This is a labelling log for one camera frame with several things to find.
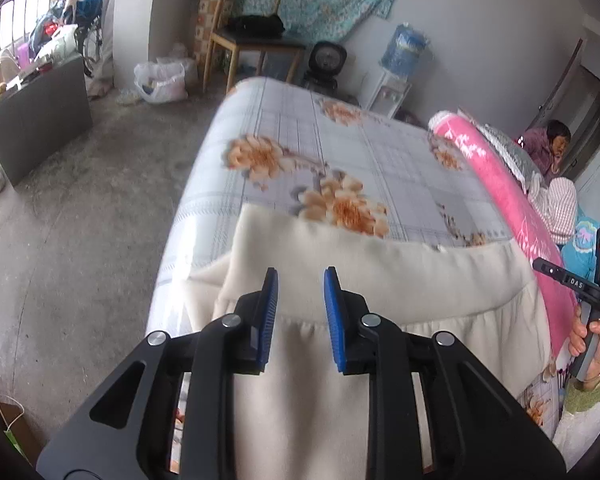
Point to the dark grey cabinet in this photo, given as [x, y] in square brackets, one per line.
[40, 120]

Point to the white plastic bag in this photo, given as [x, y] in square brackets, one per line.
[160, 82]

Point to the pink floral blanket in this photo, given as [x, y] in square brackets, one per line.
[505, 195]

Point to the wheelchair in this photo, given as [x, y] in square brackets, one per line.
[92, 45]

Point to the wooden chair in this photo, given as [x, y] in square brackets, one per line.
[260, 42]

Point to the paper bag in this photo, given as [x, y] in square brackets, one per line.
[15, 430]

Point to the pile of clothes and bags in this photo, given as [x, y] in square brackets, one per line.
[60, 25]

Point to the black bag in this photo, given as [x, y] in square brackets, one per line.
[255, 25]

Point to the person's right hand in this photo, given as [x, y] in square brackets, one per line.
[597, 345]

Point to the pink checkered cloth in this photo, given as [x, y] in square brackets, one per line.
[560, 205]

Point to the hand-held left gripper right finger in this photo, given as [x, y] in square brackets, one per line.
[332, 320]

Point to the person's right forearm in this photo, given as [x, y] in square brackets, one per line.
[590, 420]

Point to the white water dispenser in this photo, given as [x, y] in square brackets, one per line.
[387, 95]

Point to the metal window railing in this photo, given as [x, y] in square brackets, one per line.
[10, 10]

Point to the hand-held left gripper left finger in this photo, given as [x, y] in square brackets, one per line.
[267, 320]

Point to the cream zip jacket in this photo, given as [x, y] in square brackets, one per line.
[380, 280]

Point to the black round fan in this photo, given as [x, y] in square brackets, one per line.
[327, 60]

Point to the blue water bottle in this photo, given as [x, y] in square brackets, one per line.
[405, 50]

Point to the floral grid bed sheet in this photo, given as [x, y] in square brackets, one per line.
[380, 150]

